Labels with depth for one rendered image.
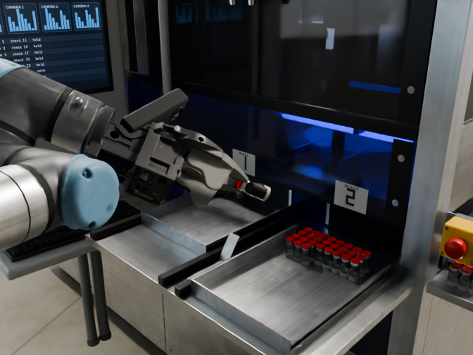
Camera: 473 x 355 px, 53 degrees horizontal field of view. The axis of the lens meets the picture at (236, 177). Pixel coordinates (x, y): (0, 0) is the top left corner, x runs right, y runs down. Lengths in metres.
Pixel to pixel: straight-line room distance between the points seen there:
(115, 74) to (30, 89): 0.95
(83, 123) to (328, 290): 0.63
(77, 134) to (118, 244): 0.63
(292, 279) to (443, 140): 0.42
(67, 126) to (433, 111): 0.67
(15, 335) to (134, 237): 1.34
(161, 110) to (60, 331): 1.87
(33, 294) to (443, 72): 2.29
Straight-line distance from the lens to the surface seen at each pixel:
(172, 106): 0.68
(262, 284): 1.03
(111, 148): 0.61
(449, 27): 0.96
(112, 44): 1.55
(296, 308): 0.97
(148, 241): 1.21
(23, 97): 0.62
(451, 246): 1.01
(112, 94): 1.56
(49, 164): 0.51
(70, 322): 2.48
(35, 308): 2.63
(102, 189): 0.51
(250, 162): 1.29
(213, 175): 0.63
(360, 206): 1.11
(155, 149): 0.61
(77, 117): 0.61
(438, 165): 1.00
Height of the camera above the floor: 1.46
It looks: 21 degrees down
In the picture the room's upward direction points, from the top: straight up
